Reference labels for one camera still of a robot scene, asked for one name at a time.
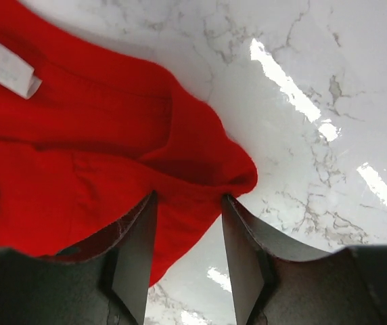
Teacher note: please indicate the white shirt label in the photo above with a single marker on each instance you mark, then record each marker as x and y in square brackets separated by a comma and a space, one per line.
[17, 75]

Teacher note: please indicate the red t shirt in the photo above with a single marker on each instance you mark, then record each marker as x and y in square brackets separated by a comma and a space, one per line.
[102, 131]

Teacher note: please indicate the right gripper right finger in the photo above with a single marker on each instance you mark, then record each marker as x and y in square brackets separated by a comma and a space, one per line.
[276, 279]

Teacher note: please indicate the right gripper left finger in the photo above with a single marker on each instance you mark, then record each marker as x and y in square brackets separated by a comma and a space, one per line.
[125, 248]

